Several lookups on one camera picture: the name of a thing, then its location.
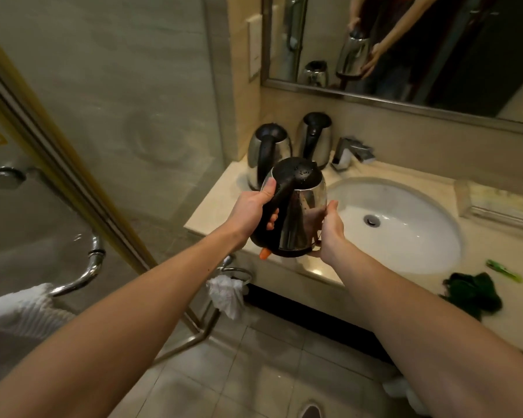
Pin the person's left hand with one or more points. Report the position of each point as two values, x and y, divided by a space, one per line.
248 208

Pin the person's right hand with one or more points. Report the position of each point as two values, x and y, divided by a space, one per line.
331 239

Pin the person's right thumb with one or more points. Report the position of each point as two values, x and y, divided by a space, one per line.
331 213

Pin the person's left thumb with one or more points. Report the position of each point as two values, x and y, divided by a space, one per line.
268 189

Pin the steel electric kettle orange switch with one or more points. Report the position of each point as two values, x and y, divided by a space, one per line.
297 213

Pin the person's right forearm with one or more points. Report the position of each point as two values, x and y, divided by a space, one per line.
440 343

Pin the person's left forearm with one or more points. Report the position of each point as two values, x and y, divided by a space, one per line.
91 343

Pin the chrome sink drain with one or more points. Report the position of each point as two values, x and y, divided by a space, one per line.
371 220

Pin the chrome sink faucet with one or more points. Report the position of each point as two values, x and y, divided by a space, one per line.
351 153

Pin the white oval sink basin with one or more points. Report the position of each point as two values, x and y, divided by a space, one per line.
401 226

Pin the white crumpled cloth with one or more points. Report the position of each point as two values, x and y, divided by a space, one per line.
225 295

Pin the dark green cloth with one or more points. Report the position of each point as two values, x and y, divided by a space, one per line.
473 293

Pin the clear tissue box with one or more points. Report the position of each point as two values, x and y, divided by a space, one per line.
497 204

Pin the glass shower door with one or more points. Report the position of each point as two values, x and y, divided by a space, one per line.
91 147

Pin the green plastic packet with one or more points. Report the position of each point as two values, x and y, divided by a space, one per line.
503 270

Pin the person's shoe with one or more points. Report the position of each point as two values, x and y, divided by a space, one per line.
311 410

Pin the chrome door knob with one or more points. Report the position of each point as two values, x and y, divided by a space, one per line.
8 177

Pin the white towel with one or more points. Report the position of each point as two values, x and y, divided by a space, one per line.
21 311

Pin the white wall switch plate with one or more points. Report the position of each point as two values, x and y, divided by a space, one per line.
254 47

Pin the framed wall mirror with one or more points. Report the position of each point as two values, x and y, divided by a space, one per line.
401 47

